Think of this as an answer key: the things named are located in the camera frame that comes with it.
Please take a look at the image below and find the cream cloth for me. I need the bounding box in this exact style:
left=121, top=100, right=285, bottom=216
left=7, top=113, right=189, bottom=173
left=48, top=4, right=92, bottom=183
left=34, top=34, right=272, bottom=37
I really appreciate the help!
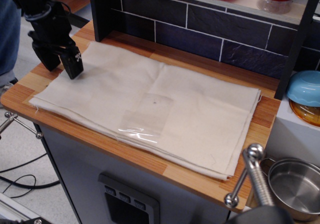
left=30, top=42, right=261, bottom=180

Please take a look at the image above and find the silver clamp screw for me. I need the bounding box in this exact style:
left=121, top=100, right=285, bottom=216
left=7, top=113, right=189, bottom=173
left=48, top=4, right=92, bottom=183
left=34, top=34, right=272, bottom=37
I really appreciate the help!
left=224, top=143, right=275, bottom=209
left=0, top=111, right=44, bottom=140

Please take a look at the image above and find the silver clamp screw left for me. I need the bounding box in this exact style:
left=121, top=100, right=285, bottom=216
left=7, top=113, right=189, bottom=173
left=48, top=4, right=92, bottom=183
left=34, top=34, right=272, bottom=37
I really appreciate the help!
left=0, top=111, right=44, bottom=140

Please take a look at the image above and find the grey toy kitchen cabinet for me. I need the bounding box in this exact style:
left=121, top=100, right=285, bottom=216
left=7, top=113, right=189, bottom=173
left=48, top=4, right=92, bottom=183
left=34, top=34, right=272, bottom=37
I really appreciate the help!
left=36, top=125, right=229, bottom=224

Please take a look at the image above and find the silver clamp screw right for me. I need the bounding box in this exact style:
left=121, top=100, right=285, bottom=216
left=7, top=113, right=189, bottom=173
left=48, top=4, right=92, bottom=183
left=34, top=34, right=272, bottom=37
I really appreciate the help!
left=224, top=143, right=275, bottom=209

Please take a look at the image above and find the light blue plastic bowl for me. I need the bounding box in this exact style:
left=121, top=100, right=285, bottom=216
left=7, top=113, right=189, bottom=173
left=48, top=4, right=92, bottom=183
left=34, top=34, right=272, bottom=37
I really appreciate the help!
left=286, top=70, right=320, bottom=107

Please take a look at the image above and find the white sneaker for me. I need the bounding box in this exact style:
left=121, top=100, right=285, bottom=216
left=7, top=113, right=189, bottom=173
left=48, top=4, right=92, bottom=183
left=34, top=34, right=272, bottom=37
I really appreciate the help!
left=0, top=77, right=18, bottom=97

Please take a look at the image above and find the orange translucent plate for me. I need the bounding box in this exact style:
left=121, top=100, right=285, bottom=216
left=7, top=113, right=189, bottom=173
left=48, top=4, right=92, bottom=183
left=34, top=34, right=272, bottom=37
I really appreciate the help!
left=289, top=100, right=320, bottom=128

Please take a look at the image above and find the dark grey left post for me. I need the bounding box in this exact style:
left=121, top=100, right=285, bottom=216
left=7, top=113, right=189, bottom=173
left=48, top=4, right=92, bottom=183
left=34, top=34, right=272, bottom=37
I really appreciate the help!
left=90, top=0, right=121, bottom=42

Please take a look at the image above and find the dark grey post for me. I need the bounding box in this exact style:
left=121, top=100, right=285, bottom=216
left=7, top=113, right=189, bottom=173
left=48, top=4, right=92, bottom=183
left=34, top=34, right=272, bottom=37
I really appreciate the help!
left=90, top=0, right=121, bottom=42
left=274, top=0, right=319, bottom=101

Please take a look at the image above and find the black floor cable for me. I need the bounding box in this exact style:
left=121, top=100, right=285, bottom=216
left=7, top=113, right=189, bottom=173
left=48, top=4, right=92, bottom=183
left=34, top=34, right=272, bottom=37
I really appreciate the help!
left=0, top=152, right=60, bottom=199

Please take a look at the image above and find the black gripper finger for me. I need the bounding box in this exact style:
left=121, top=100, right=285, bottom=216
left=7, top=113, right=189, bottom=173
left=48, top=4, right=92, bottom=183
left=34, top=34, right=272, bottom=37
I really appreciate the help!
left=32, top=45, right=61, bottom=72
left=59, top=45, right=84, bottom=80

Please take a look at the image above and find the clear plastic tape patch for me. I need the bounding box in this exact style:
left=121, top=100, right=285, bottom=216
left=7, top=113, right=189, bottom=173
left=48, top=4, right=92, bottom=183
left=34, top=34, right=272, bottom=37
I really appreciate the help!
left=118, top=93, right=174, bottom=145

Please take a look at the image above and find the black table frame background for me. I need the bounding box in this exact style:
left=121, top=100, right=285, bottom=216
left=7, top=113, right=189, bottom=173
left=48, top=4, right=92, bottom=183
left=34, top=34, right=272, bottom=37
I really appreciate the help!
left=56, top=0, right=92, bottom=28

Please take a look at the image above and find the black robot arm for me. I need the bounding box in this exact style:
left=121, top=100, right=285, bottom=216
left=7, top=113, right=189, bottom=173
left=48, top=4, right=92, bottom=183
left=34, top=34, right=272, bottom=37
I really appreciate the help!
left=13, top=0, right=84, bottom=80

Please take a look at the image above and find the dark grey right post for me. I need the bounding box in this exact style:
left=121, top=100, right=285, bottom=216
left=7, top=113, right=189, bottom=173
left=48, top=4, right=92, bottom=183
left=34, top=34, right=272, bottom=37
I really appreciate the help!
left=274, top=0, right=319, bottom=101

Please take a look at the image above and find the person leg in jeans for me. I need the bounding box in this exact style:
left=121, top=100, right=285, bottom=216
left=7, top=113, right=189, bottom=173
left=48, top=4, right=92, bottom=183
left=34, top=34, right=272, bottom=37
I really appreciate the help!
left=0, top=0, right=21, bottom=88

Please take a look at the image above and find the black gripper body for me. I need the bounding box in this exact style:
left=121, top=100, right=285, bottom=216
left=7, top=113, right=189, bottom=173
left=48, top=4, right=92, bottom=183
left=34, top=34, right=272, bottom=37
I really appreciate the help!
left=27, top=1, right=77, bottom=56

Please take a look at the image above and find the stainless steel pot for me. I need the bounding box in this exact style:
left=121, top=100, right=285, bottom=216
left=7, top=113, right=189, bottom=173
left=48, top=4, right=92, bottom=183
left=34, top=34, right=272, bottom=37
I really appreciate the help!
left=260, top=158, right=320, bottom=222

